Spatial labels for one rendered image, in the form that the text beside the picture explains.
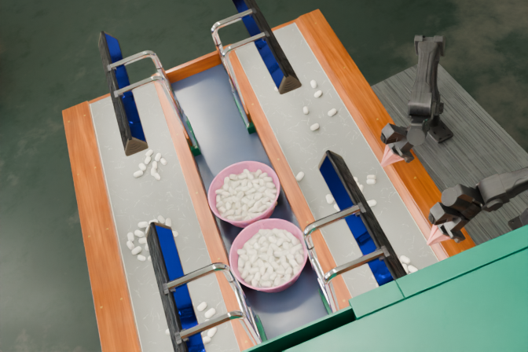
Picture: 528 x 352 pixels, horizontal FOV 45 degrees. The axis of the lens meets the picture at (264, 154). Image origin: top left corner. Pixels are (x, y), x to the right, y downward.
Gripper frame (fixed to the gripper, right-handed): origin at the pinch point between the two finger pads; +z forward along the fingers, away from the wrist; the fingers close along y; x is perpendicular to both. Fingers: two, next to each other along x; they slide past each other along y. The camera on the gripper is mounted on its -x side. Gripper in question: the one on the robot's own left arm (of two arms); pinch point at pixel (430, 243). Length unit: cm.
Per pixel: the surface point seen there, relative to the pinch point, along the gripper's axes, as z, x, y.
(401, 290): -38, -91, 52
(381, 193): 9.4, 6.8, -30.0
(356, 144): 8, 8, -54
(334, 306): 19.8, -30.3, 11.5
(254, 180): 38, -19, -56
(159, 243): 39, -68, -19
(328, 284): 11.2, -40.2, 11.5
